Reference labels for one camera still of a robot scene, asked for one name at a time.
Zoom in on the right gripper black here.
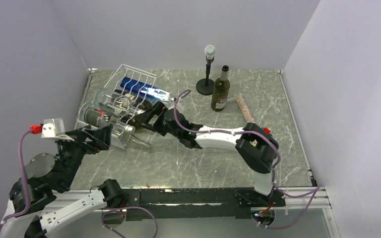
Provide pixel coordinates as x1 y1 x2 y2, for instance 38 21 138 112
137 101 182 139

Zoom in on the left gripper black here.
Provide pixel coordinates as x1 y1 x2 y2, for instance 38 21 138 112
56 122 113 189

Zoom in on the blue square glass bottle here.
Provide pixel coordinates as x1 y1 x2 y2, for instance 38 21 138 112
120 77 172 102

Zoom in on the wine bottle with cream label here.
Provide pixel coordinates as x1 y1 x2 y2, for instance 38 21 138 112
112 91 152 111

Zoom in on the olive wine bottle silver neck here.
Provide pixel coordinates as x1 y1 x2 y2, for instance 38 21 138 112
211 65 230 112

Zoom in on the dark green wine bottle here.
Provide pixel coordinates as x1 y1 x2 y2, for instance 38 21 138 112
112 109 154 131

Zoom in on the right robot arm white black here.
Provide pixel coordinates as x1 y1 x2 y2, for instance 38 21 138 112
127 102 279 206

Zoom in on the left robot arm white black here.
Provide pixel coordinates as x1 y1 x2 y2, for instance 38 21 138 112
0 119 124 238

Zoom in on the black stand with white ball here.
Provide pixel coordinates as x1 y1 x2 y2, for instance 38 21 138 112
196 45 216 96

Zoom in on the small glass jar silver lid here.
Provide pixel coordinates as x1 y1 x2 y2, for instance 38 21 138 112
235 95 255 123

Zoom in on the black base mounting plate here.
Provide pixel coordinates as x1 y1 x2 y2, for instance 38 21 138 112
106 187 286 221

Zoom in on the colourful toy block figure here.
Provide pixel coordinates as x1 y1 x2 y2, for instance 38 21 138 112
262 127 271 134

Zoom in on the white wire wine rack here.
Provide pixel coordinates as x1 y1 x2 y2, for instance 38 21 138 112
76 64 156 149

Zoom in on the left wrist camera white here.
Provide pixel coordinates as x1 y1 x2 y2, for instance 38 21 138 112
29 118 66 140

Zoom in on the purple cable under left base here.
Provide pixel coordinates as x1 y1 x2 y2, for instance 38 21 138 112
101 206 158 238

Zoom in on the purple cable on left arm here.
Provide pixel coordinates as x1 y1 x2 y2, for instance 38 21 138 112
0 129 35 238

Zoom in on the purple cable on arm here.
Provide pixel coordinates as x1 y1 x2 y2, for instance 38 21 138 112
173 89 322 198
0 129 35 238

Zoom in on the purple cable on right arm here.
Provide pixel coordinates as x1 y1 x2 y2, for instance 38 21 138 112
173 89 322 198

